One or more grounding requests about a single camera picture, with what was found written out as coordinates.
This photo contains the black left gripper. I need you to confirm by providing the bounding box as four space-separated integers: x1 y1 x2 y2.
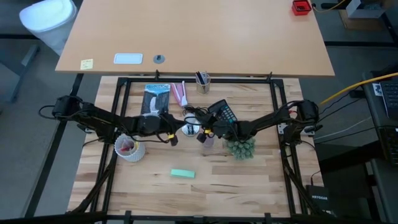
136 113 200 138

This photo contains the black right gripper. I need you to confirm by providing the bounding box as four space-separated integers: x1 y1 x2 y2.
198 113 247 140

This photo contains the white light bulb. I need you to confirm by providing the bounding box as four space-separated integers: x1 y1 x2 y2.
183 113 200 126

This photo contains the black calculator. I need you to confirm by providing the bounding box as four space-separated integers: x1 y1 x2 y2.
207 99 238 124

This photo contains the Yellowstone park book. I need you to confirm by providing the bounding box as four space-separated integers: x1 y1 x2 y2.
140 83 172 117

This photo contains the succulent in grey patterned pot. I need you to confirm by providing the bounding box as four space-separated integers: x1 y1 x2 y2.
224 136 257 161

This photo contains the mint green stapler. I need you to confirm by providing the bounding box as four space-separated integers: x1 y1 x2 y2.
170 168 197 180

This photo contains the white textured cup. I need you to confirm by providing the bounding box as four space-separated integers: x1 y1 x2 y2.
113 133 147 163

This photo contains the white rectangular plate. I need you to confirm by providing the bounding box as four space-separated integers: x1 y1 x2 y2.
113 52 144 65

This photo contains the light wood desk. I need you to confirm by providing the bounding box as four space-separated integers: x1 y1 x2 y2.
55 0 336 78

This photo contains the yellow sticky note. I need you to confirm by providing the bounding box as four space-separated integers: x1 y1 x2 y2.
80 58 95 71

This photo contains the black Netgear box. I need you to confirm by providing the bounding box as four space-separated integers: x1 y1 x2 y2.
305 184 331 213

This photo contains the red plastic tray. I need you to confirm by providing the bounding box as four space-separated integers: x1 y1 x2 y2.
291 0 313 17

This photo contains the white trash bin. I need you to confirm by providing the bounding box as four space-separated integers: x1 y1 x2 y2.
19 0 78 57

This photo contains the black keyboard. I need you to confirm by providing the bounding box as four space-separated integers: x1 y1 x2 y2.
379 79 398 119

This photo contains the cardboard box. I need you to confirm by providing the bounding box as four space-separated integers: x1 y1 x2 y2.
338 0 396 31

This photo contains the black lamp cord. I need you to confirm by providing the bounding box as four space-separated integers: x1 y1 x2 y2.
182 105 213 118

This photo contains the gold wire pen cup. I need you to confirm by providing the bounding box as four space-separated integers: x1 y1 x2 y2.
195 73 211 95

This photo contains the black aluminium table frame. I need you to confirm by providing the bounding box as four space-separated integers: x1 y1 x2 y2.
67 70 315 224

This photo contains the thick yellow cable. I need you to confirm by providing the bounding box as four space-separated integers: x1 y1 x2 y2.
319 72 398 106

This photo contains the thin yellow cable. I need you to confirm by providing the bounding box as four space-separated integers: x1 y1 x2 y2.
312 0 346 14

